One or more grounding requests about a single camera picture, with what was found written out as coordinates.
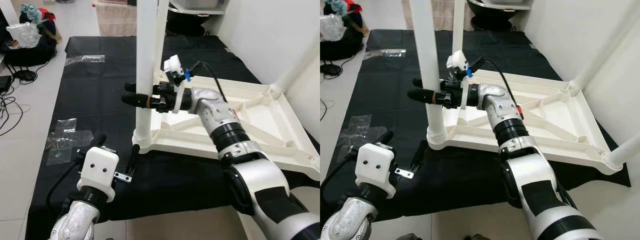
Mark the clear plastic storage box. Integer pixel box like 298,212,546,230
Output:
479,0,532,10
170,0,231,15

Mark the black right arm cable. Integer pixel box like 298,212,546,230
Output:
187,60,229,104
472,57,525,119

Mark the clear plastic hardware bag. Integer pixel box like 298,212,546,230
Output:
65,54,106,65
362,48,407,61

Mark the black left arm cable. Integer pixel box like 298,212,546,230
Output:
46,155,84,211
320,152,359,191

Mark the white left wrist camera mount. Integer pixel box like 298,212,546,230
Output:
76,146,121,204
354,142,399,199

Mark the teal cloth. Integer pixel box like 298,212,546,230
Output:
324,0,346,15
20,4,44,24

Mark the beige cloth covered bench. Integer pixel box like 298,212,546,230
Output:
95,0,138,37
402,0,469,31

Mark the large black bowl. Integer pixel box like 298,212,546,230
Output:
167,9,222,37
467,0,532,32

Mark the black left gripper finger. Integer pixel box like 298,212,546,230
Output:
89,133,109,151
409,139,430,174
127,143,142,177
374,130,396,146

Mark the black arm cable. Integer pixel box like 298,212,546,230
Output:
46,155,84,211
320,152,359,191
187,60,229,104
472,57,525,119

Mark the black tablecloth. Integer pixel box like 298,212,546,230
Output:
25,35,321,240
320,29,632,224

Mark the clear plastic sheet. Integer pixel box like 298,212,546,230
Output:
44,117,95,166
335,113,389,157

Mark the black floor cable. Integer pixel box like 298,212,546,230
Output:
0,82,31,137
320,97,336,119

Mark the crumpled clear plastic bag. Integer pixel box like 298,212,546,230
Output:
6,22,42,50
320,14,347,44

